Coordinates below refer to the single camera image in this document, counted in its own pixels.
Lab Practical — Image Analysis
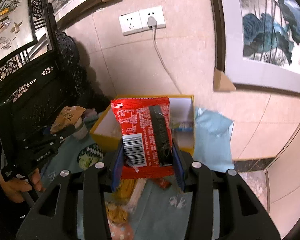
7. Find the white plug and cable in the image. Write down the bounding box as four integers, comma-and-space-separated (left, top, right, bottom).
147, 16, 183, 95

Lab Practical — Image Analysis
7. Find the green white snack packet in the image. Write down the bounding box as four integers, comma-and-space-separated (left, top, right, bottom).
78, 155, 99, 170

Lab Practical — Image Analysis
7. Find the dark carved wooden furniture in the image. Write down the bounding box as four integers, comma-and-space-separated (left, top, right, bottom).
0, 0, 109, 239

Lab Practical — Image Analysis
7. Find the framed lotus painting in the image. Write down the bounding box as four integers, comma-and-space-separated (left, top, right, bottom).
210, 0, 300, 98

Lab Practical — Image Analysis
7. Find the person's left hand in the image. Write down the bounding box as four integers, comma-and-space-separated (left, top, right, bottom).
0, 168, 45, 203

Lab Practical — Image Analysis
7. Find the framed bird painting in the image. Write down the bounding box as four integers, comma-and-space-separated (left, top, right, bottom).
0, 0, 46, 60

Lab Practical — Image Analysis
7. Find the light blue printed tablecloth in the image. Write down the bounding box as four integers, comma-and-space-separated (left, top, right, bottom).
40, 108, 234, 239

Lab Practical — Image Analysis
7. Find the white double wall socket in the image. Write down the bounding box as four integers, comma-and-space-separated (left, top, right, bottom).
119, 5, 166, 36

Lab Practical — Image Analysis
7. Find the white lidded cup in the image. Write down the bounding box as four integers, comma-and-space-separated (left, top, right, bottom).
72, 117, 88, 140

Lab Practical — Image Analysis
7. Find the brown paper snack bag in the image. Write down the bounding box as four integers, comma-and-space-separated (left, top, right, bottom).
50, 106, 86, 134

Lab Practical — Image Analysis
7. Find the large red snack packet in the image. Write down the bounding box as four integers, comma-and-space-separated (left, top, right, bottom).
111, 97, 174, 179

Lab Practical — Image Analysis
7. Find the yellow wrapped cake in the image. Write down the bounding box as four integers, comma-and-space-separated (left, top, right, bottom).
106, 178, 147, 224

